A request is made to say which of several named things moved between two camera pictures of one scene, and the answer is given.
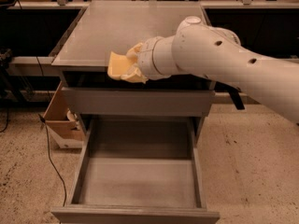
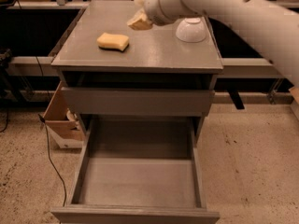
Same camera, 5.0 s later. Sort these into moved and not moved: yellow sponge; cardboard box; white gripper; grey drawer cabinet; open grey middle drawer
Moved: yellow sponge; white gripper
Not moved: open grey middle drawer; grey drawer cabinet; cardboard box
